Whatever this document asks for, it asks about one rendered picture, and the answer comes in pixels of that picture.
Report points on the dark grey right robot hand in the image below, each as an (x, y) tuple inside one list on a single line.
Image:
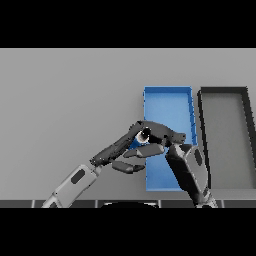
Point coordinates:
[(163, 131)]

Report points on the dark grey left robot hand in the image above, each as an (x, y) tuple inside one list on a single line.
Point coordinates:
[(115, 150)]

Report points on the blue pipe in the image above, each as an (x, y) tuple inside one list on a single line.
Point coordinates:
[(137, 144)]

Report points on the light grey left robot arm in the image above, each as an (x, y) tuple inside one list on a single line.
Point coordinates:
[(75, 183)]

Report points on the blue bin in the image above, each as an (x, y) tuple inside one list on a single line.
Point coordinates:
[(168, 106)]

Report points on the dark grey bin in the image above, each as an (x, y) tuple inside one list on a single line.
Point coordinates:
[(226, 140)]

